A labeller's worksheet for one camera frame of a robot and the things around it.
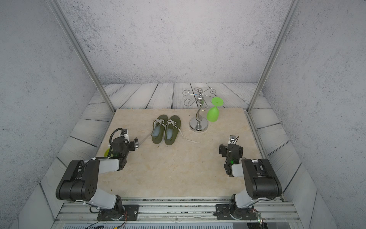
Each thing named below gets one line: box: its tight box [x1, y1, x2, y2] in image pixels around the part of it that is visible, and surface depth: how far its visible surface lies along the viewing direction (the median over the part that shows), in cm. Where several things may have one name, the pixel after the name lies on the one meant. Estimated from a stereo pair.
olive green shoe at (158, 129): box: [151, 114, 169, 145], surface depth 105 cm
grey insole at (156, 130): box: [152, 124, 161, 137], surface depth 106 cm
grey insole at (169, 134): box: [166, 128, 173, 140], surface depth 104 cm
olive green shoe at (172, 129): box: [163, 114, 182, 146], surface depth 104 cm
